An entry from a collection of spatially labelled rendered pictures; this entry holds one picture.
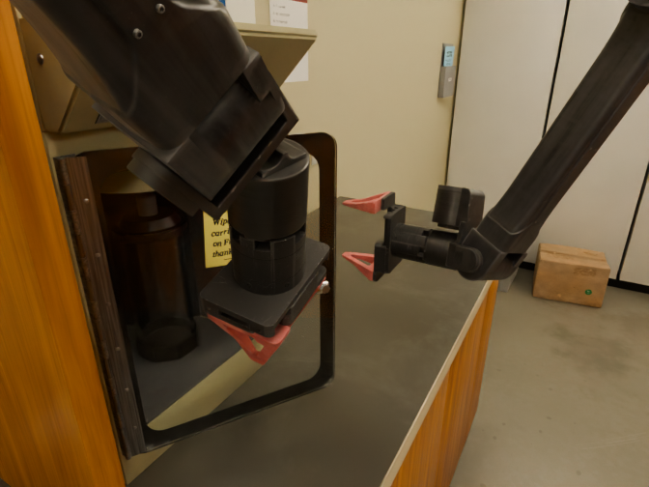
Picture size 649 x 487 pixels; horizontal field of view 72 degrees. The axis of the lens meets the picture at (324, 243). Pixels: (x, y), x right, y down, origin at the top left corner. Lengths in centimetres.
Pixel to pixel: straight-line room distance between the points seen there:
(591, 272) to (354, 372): 253
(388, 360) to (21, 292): 64
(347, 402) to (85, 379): 45
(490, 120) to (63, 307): 319
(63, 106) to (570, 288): 309
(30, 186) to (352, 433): 55
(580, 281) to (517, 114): 117
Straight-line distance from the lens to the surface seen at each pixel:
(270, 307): 34
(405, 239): 71
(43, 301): 43
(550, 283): 327
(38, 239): 42
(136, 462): 73
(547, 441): 224
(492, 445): 213
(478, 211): 70
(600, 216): 350
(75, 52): 19
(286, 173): 28
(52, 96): 49
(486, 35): 343
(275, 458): 72
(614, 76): 62
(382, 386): 83
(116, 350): 59
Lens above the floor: 148
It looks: 23 degrees down
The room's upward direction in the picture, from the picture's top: straight up
